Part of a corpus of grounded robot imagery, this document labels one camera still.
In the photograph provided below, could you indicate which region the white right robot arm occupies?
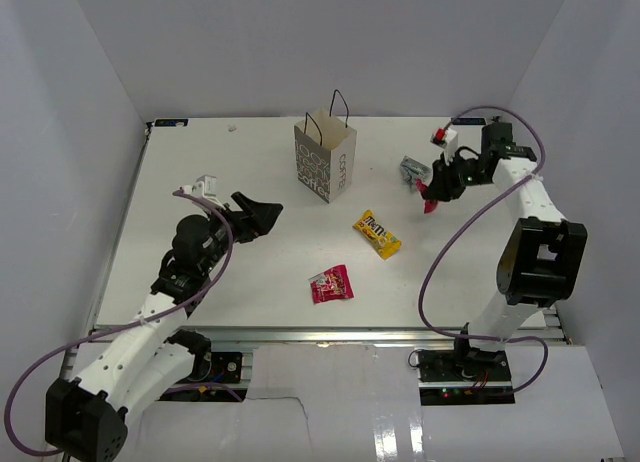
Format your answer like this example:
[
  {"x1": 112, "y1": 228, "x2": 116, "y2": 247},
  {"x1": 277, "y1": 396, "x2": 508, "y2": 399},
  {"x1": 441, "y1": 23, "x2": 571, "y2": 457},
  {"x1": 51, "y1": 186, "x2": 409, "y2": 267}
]
[{"x1": 419, "y1": 122, "x2": 588, "y2": 381}]

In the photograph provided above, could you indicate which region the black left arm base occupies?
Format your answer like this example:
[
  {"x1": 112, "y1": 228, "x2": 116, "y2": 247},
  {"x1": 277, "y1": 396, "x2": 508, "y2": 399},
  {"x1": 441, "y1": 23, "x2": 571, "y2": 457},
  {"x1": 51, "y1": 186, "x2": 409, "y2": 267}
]
[{"x1": 161, "y1": 351, "x2": 245, "y2": 402}]

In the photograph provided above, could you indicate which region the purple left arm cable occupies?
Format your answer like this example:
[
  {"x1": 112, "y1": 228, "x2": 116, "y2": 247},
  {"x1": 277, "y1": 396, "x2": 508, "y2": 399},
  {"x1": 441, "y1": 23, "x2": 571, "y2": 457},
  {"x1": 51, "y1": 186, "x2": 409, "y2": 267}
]
[{"x1": 3, "y1": 189, "x2": 246, "y2": 456}]

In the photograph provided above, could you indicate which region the yellow M&M's packet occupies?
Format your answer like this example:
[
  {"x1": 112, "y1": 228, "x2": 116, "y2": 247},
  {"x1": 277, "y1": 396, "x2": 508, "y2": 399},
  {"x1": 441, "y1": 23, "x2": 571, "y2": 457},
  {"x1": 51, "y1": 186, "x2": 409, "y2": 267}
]
[{"x1": 353, "y1": 210, "x2": 402, "y2": 260}]

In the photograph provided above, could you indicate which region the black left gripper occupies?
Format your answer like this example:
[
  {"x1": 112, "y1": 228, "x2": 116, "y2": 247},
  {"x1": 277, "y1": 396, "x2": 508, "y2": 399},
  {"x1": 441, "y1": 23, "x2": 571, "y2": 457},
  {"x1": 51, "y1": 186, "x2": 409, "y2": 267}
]
[{"x1": 201, "y1": 192, "x2": 282, "y2": 274}]

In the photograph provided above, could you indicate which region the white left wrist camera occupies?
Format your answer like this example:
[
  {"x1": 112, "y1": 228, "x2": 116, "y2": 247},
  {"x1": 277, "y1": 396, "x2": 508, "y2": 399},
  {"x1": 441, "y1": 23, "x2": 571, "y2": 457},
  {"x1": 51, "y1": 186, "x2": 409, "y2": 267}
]
[{"x1": 180, "y1": 175, "x2": 223, "y2": 207}]

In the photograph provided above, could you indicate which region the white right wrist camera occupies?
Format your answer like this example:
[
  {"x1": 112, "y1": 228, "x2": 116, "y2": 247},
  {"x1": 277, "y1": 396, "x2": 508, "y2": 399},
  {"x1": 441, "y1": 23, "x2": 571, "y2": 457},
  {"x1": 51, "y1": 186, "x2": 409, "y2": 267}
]
[{"x1": 431, "y1": 128, "x2": 459, "y2": 165}]

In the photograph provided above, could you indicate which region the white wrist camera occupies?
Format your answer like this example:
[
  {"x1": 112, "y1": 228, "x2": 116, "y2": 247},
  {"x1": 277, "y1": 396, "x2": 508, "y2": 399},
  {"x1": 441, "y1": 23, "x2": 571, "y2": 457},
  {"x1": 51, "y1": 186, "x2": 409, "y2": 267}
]
[
  {"x1": 431, "y1": 128, "x2": 459, "y2": 165},
  {"x1": 180, "y1": 175, "x2": 223, "y2": 207}
]

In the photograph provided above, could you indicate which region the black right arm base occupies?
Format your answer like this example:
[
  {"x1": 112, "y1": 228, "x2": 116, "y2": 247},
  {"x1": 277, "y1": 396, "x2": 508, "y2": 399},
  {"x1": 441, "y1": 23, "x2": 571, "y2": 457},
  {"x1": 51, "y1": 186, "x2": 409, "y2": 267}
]
[{"x1": 407, "y1": 349, "x2": 515, "y2": 407}]

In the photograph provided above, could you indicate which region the red candy packet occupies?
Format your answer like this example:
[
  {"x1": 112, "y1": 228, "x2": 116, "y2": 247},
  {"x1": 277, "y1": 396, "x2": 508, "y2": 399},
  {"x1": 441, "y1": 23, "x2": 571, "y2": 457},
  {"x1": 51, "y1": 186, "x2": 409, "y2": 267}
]
[{"x1": 309, "y1": 264, "x2": 354, "y2": 304}]

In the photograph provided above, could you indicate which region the silver crumpled wrapper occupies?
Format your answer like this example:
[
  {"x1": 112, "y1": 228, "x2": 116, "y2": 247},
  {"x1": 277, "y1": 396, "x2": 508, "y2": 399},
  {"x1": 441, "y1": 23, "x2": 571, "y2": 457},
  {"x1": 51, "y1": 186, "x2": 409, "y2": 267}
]
[{"x1": 399, "y1": 156, "x2": 432, "y2": 192}]

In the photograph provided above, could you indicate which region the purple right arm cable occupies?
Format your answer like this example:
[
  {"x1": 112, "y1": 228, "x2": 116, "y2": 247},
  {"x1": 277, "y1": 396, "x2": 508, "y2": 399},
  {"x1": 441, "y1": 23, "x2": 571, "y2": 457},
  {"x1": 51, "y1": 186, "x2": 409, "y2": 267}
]
[{"x1": 418, "y1": 105, "x2": 550, "y2": 394}]

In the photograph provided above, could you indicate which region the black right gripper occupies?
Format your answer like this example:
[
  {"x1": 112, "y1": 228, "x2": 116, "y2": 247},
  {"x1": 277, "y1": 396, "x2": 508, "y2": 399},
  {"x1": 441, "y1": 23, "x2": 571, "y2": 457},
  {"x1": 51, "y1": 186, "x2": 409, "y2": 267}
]
[{"x1": 422, "y1": 151, "x2": 490, "y2": 203}]

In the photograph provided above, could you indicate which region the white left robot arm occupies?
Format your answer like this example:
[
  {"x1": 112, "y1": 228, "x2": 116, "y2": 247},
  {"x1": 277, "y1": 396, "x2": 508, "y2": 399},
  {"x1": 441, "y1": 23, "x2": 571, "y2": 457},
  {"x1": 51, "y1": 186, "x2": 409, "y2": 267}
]
[{"x1": 45, "y1": 185, "x2": 283, "y2": 461}]

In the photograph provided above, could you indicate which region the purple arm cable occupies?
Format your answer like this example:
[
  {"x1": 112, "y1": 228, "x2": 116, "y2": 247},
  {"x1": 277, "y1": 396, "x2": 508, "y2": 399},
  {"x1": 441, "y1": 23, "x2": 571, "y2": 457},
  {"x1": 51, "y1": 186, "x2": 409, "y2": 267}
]
[
  {"x1": 3, "y1": 189, "x2": 246, "y2": 456},
  {"x1": 418, "y1": 105, "x2": 550, "y2": 394}
]

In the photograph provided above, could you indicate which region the pink candy packet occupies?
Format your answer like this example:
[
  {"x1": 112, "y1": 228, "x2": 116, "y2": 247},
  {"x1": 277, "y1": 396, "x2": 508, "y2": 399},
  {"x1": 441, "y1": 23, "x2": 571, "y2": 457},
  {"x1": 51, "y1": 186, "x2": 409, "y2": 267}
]
[{"x1": 415, "y1": 179, "x2": 439, "y2": 214}]

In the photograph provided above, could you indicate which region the grey paper coffee bag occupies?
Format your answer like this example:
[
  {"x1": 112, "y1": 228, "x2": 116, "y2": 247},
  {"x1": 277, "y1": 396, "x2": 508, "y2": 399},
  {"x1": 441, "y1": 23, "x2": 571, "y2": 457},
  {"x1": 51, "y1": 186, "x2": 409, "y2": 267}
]
[{"x1": 293, "y1": 89, "x2": 357, "y2": 203}]

